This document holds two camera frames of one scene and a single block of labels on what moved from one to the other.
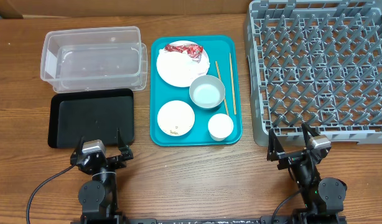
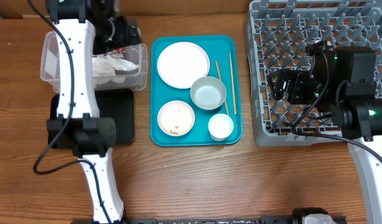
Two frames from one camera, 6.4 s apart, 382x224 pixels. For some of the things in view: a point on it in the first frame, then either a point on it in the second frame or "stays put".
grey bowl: x=207 y=91 stays put
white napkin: x=181 y=63 -> x=104 y=68
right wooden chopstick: x=232 y=86 stays put
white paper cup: x=219 y=126 stays put
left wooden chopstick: x=219 y=78 stays put
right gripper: x=294 y=156 -> x=290 y=86
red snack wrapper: x=194 y=50 -> x=119 y=49
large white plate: x=179 y=69 stays put
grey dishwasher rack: x=325 y=63 stays put
